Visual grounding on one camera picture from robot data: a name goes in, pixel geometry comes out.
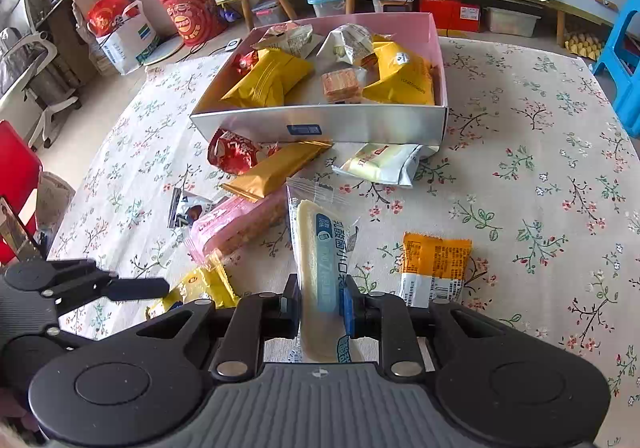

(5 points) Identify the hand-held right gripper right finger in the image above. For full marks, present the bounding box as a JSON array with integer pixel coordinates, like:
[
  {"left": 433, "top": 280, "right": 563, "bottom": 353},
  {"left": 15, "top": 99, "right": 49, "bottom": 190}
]
[{"left": 340, "top": 274, "right": 506, "bottom": 379}]

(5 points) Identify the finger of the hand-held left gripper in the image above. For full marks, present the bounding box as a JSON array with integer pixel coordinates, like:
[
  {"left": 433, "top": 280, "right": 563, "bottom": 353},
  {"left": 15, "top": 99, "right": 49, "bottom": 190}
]
[
  {"left": 46, "top": 323, "right": 103, "bottom": 353},
  {"left": 42, "top": 259, "right": 171, "bottom": 303}
]

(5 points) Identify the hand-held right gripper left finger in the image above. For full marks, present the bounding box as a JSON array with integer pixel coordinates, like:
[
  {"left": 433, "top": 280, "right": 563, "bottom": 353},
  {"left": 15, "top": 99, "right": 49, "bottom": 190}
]
[{"left": 135, "top": 273, "right": 303, "bottom": 379}]

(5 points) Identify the white cheese stick packet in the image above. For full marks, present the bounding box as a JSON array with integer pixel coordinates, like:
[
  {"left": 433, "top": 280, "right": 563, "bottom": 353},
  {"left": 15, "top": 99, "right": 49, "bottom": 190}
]
[{"left": 286, "top": 178, "right": 362, "bottom": 364}]

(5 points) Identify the pink snack packet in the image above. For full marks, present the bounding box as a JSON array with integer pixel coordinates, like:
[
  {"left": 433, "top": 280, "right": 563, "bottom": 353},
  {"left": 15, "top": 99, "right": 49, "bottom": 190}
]
[{"left": 186, "top": 189, "right": 290, "bottom": 265}]

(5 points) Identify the dark blue small snack packet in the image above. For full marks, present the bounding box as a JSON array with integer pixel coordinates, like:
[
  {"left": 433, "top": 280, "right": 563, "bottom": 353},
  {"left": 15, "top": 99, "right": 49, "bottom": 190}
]
[{"left": 168, "top": 188, "right": 215, "bottom": 229}]

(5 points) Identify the orange snack packet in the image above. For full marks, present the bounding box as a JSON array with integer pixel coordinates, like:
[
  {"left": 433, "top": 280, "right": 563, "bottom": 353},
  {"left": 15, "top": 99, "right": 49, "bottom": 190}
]
[{"left": 400, "top": 232, "right": 473, "bottom": 306}]

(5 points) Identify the gold long snack packet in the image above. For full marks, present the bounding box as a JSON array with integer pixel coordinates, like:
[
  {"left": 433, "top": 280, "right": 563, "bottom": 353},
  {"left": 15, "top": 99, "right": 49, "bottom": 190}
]
[{"left": 221, "top": 139, "right": 333, "bottom": 203}]

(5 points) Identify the pale yellow silver snack packet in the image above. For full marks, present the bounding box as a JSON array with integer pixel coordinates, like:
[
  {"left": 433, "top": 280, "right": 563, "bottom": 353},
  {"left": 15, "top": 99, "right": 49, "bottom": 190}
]
[{"left": 332, "top": 143, "right": 426, "bottom": 187}]

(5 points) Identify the red snack packet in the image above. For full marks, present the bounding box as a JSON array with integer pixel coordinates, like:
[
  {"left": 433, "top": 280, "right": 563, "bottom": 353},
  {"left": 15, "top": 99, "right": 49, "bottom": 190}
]
[{"left": 207, "top": 129, "right": 273, "bottom": 175}]

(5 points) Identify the white box with pink lining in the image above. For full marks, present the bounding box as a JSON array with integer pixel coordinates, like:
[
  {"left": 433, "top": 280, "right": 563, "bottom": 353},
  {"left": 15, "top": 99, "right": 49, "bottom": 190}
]
[{"left": 189, "top": 12, "right": 448, "bottom": 146}]

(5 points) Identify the brown wafer packet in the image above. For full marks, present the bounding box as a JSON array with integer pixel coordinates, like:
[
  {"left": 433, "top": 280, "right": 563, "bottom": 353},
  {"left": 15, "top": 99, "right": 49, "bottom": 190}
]
[{"left": 320, "top": 68, "right": 363, "bottom": 104}]

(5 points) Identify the person's left hand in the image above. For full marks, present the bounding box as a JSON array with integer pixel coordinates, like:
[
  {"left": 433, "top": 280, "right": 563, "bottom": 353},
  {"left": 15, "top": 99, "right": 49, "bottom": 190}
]
[{"left": 0, "top": 389, "right": 40, "bottom": 448}]

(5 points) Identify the beige cloth bag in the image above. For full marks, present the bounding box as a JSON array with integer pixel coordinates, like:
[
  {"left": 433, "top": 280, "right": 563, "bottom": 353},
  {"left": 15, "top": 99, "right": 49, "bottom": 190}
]
[{"left": 35, "top": 171, "right": 76, "bottom": 239}]

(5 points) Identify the red chair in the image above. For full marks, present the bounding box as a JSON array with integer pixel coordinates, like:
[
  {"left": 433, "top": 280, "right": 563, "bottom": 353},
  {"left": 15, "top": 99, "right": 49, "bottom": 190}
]
[{"left": 0, "top": 120, "right": 43, "bottom": 266}]

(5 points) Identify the floral tablecloth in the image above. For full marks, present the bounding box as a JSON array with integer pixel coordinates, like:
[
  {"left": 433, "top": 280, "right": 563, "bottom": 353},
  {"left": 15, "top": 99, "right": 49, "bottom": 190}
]
[{"left": 45, "top": 35, "right": 640, "bottom": 448}]

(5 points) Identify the white round floor base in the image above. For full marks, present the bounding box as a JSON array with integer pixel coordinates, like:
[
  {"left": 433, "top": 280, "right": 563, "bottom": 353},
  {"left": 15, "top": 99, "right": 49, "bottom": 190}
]
[{"left": 137, "top": 34, "right": 186, "bottom": 66}]

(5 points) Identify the white shopping bag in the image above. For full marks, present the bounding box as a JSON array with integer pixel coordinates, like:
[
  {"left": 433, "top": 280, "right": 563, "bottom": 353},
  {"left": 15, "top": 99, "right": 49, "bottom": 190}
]
[{"left": 97, "top": 0, "right": 161, "bottom": 75}]

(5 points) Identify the white office chair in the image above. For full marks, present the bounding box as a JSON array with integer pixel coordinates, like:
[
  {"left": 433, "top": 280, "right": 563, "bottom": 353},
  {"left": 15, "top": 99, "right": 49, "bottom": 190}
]
[{"left": 0, "top": 0, "right": 81, "bottom": 151}]

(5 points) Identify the silver crumpled snack packet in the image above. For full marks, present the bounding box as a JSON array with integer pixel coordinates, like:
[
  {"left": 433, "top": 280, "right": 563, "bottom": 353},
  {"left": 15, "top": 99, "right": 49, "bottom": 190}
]
[{"left": 250, "top": 24, "right": 313, "bottom": 59}]

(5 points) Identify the silver green snack packet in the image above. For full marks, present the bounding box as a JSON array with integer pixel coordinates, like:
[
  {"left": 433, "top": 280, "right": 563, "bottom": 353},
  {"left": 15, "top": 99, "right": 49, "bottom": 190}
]
[{"left": 316, "top": 24, "right": 382, "bottom": 68}]

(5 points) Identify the red printed round box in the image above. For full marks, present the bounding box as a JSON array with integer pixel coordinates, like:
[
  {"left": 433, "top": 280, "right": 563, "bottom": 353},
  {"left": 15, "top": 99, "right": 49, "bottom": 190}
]
[{"left": 157, "top": 0, "right": 226, "bottom": 47}]

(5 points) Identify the red gift bag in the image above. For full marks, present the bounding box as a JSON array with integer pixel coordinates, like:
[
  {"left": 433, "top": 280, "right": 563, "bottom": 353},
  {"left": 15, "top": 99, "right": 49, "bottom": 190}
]
[{"left": 87, "top": 0, "right": 138, "bottom": 36}]

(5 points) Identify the pink lidded storage bin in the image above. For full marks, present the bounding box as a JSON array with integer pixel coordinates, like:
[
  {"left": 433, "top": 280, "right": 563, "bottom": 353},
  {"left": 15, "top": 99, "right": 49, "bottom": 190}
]
[{"left": 250, "top": 0, "right": 283, "bottom": 26}]

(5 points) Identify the blue lidded storage bin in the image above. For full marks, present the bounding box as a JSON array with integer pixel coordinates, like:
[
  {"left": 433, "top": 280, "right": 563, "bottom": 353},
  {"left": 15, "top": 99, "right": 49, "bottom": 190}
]
[{"left": 306, "top": 0, "right": 347, "bottom": 18}]

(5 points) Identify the red cardboard box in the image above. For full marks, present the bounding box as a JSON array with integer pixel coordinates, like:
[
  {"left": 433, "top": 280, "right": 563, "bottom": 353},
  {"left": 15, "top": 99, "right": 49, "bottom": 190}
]
[{"left": 419, "top": 0, "right": 482, "bottom": 33}]

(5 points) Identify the bin with black device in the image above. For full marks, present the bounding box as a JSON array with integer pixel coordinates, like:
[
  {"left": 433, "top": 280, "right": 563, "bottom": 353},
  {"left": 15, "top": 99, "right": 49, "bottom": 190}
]
[{"left": 365, "top": 0, "right": 421, "bottom": 13}]

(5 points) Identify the clear storage bin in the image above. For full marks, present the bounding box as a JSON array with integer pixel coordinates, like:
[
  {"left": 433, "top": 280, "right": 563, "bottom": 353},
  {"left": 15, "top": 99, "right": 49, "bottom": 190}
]
[{"left": 482, "top": 6, "right": 541, "bottom": 37}]

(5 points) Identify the egg tray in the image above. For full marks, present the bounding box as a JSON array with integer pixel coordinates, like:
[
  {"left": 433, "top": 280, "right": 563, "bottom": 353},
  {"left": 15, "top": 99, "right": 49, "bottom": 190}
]
[{"left": 565, "top": 30, "right": 606, "bottom": 59}]

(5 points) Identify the blue plastic stool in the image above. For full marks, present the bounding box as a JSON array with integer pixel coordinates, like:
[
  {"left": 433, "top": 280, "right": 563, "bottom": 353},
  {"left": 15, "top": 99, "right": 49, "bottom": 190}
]
[{"left": 592, "top": 2, "right": 640, "bottom": 139}]

